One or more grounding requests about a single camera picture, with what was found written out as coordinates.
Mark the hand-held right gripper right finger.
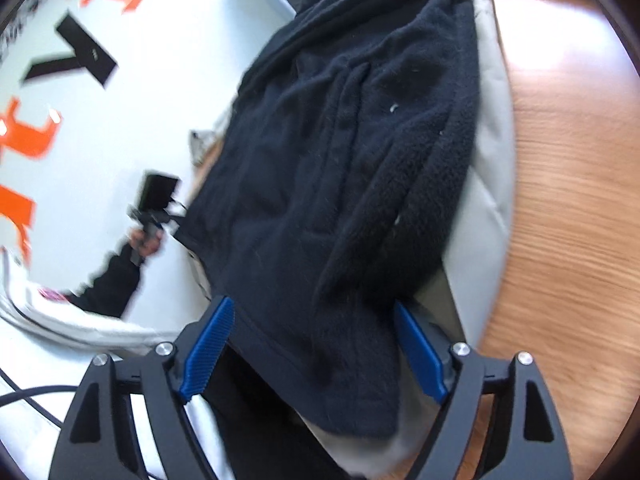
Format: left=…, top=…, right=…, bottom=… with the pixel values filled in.
left=393, top=302, right=575, bottom=480

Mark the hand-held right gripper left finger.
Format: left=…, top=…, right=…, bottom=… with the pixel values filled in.
left=48, top=296, right=236, bottom=480

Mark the black fleece jacket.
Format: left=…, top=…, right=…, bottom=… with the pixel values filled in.
left=177, top=0, right=481, bottom=438

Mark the person's left forearm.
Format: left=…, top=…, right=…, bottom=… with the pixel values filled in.
left=65, top=245, right=143, bottom=318

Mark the person's left hand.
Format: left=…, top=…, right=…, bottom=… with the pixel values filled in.
left=127, top=227, right=165, bottom=261

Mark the white banner with orange print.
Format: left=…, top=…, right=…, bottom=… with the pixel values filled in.
left=0, top=0, right=296, bottom=281

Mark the white cloth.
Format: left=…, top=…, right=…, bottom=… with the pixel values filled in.
left=0, top=247, right=226, bottom=480

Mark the thin black cable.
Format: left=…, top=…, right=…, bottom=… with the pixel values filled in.
left=0, top=385, right=76, bottom=428

